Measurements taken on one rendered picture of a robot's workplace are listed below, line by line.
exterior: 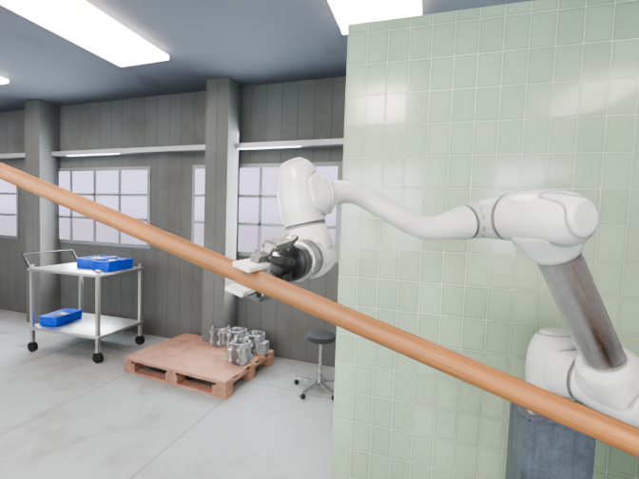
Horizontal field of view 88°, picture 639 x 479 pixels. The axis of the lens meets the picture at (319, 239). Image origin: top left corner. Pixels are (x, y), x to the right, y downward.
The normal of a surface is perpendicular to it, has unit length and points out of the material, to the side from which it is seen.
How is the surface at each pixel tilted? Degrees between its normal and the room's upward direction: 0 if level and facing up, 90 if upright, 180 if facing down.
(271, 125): 90
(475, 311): 90
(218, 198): 90
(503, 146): 90
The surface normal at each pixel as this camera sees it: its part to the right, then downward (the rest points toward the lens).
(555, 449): -0.31, 0.04
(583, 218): 0.27, -0.03
